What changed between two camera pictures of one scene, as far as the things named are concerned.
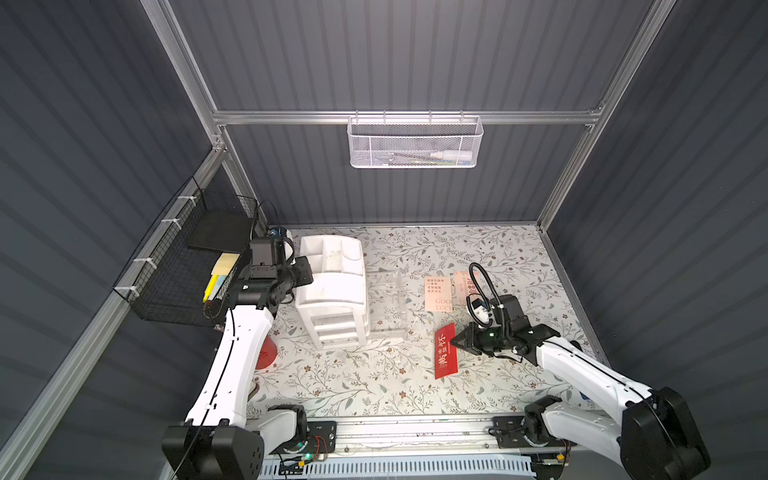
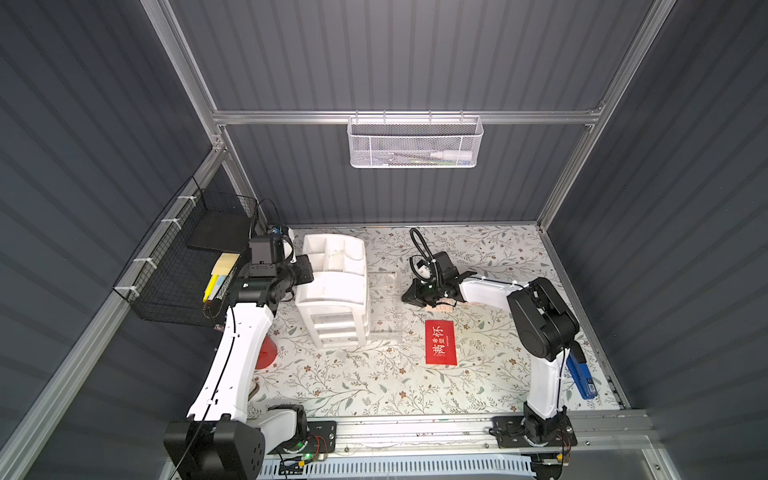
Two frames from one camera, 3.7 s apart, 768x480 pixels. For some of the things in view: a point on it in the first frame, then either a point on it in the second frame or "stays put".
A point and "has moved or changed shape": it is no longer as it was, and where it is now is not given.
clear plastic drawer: x=386 y=305 stays put
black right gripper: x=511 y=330 -> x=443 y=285
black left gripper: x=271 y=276 stays put
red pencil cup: x=268 y=353 stays put
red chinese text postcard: x=445 y=353 has moved or changed shape
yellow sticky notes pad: x=224 y=263 stays put
